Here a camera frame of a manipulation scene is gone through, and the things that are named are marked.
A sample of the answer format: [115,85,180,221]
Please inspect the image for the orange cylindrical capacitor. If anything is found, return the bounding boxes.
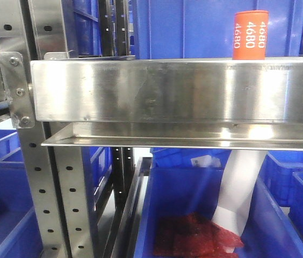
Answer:
[233,10,269,60]

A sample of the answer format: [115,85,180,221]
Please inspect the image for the stainless steel shelf beam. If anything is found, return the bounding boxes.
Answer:
[31,58,303,124]

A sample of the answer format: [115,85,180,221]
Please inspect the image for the large blue bin upper shelf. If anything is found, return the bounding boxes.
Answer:
[132,1,303,59]

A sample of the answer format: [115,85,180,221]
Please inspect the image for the perforated steel shelf upright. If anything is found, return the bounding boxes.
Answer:
[0,1,97,257]

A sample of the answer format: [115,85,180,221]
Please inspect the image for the blue bin lower centre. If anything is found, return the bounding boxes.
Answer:
[134,168,303,257]

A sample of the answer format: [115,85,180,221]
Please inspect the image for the blue bin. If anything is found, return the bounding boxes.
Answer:
[134,168,303,257]
[258,150,303,258]
[0,130,42,257]

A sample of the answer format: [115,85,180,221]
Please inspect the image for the red mesh pads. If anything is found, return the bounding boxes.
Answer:
[153,213,244,257]

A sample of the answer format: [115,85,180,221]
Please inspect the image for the blue bin lower right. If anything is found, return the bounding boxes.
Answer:
[258,150,303,258]

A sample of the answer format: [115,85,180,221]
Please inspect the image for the blue bin lower left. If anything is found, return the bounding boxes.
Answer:
[0,130,42,257]

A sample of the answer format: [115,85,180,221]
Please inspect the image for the black rear rack post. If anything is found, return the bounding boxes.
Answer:
[98,0,131,56]

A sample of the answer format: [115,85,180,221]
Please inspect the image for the steel corner bracket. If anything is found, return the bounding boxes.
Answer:
[0,52,35,128]

